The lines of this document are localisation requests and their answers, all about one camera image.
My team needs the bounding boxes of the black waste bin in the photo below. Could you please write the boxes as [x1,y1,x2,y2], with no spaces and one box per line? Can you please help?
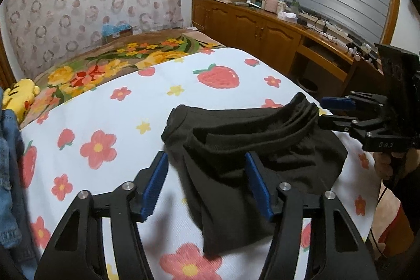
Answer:
[297,78,319,96]

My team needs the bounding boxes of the cardboard box with blue bag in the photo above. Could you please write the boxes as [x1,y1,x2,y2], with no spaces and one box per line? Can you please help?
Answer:
[102,22,133,41]

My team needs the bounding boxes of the floral blanket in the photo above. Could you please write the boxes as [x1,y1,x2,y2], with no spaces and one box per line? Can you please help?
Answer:
[18,29,227,130]

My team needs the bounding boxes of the beige floral cloth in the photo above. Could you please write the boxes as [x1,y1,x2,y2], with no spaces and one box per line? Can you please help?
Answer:
[371,191,414,256]

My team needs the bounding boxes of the yellow plush toy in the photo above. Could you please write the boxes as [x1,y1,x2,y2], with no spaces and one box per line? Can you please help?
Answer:
[3,78,41,120]

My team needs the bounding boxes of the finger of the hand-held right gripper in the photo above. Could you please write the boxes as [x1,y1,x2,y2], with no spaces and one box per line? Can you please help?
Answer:
[320,91,388,117]
[317,114,372,138]

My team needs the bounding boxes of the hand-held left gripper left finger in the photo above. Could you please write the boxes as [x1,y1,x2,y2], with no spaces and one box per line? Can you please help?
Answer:
[34,150,169,280]

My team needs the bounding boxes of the black cable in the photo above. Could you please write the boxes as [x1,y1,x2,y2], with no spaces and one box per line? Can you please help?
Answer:
[369,182,394,256]

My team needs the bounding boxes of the louvered wooden wardrobe door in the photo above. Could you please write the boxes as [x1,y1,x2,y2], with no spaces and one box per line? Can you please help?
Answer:
[0,34,10,88]

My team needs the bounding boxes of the black pants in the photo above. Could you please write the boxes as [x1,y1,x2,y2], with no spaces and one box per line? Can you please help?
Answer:
[161,93,348,256]

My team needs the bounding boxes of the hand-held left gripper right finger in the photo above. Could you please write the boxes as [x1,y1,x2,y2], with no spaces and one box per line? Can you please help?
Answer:
[244,151,375,280]

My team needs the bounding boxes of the blue jeans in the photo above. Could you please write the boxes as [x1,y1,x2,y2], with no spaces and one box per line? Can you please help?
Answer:
[0,86,37,280]

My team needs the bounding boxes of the person's right hand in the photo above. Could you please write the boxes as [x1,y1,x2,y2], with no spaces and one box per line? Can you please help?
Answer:
[374,152,395,184]

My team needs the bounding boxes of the wooden cabinet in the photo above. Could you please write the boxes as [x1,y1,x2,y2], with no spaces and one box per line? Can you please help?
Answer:
[192,0,388,100]

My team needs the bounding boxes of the strawberry printed bed sheet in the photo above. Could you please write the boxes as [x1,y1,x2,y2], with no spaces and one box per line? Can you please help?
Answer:
[18,45,378,280]

